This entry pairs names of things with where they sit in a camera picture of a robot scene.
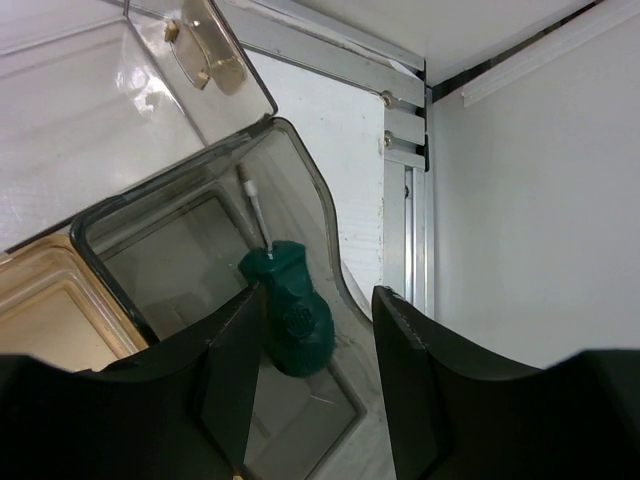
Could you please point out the aluminium frame rail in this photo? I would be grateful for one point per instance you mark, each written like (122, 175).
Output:
(361, 105)

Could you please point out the green handled screwdriver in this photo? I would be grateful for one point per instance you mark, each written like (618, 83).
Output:
(300, 337)

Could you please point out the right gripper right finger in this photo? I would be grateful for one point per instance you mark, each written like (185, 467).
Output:
(456, 410)

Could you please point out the clear plastic organizer container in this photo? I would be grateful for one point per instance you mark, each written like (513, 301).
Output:
(123, 220)

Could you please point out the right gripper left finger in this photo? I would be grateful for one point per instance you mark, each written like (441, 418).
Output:
(180, 409)

